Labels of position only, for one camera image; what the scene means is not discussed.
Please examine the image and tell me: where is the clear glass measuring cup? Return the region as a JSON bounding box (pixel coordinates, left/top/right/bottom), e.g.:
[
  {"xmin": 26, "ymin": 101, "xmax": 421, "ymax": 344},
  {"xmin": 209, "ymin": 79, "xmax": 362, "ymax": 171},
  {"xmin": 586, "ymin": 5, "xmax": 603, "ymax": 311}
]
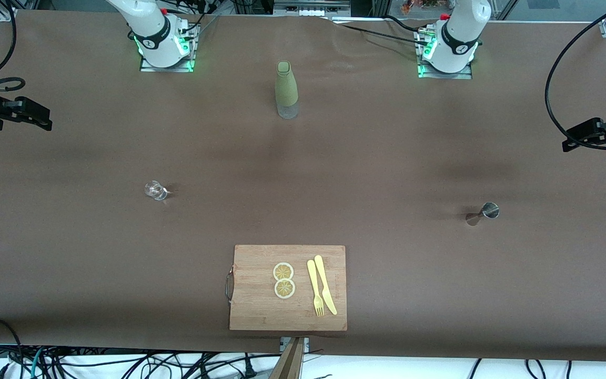
[{"xmin": 144, "ymin": 181, "xmax": 169, "ymax": 201}]

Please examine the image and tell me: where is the wooden cutting board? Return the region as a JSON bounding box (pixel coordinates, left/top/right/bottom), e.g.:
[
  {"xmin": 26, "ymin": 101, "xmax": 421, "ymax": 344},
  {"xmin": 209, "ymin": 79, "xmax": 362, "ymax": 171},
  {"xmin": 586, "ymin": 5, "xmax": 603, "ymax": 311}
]
[{"xmin": 225, "ymin": 245, "xmax": 348, "ymax": 332}]

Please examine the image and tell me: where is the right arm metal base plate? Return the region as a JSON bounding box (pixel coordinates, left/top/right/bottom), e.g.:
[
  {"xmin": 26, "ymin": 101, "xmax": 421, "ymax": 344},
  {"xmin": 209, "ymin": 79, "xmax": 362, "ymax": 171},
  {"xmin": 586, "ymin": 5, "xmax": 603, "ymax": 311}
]
[{"xmin": 140, "ymin": 24, "xmax": 196, "ymax": 73}]

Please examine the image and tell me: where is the yellow plastic knife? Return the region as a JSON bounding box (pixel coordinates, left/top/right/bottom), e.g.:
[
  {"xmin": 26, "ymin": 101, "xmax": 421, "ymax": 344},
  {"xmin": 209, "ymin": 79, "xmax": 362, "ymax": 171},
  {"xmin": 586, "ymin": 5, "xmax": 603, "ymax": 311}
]
[{"xmin": 314, "ymin": 255, "xmax": 338, "ymax": 316}]

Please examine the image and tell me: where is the grey power strip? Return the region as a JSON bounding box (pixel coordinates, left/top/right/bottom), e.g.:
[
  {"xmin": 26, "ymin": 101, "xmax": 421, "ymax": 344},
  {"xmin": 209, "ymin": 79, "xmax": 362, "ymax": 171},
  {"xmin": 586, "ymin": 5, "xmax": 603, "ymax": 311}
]
[{"xmin": 274, "ymin": 0, "xmax": 351, "ymax": 16}]

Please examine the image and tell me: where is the wooden post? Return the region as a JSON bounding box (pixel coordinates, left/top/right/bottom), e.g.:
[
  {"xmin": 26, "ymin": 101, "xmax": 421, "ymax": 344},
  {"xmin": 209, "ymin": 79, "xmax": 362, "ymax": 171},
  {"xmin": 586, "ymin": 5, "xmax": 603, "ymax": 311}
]
[{"xmin": 269, "ymin": 337, "xmax": 306, "ymax": 379}]

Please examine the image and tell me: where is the yellow plastic fork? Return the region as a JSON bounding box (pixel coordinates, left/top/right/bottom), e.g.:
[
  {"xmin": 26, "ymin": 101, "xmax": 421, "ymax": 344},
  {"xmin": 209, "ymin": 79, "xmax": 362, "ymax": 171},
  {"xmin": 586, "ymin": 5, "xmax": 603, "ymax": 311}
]
[{"xmin": 307, "ymin": 260, "xmax": 325, "ymax": 317}]

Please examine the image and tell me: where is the green sleeved glass bottle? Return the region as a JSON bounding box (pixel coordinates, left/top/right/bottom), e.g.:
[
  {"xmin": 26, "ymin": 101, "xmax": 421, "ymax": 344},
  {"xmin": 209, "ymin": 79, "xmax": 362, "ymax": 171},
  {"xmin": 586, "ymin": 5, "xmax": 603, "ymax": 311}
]
[{"xmin": 275, "ymin": 61, "xmax": 299, "ymax": 119}]

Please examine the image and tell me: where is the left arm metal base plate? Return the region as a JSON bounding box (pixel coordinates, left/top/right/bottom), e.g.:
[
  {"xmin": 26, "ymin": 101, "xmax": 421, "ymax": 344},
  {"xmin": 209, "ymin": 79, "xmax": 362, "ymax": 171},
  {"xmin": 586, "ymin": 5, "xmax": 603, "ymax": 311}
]
[{"xmin": 418, "ymin": 29, "xmax": 473, "ymax": 79}]

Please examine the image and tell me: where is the small metal bracket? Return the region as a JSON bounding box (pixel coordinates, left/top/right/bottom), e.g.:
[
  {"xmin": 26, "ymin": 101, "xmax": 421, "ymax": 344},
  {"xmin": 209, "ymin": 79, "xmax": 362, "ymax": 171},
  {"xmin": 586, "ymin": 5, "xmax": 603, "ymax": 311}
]
[{"xmin": 280, "ymin": 337, "xmax": 310, "ymax": 354}]

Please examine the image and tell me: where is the brown table cover sheet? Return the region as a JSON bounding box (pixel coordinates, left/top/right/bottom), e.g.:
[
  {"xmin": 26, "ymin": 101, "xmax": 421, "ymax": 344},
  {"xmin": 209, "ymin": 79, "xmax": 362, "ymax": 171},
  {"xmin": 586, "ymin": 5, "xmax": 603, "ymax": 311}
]
[{"xmin": 0, "ymin": 9, "xmax": 606, "ymax": 363}]

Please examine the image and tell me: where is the stainless steel jigger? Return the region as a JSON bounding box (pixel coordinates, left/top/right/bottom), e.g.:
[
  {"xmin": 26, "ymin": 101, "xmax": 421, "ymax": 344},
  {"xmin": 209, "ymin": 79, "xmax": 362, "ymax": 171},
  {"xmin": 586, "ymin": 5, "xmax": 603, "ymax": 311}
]
[{"xmin": 465, "ymin": 202, "xmax": 500, "ymax": 227}]

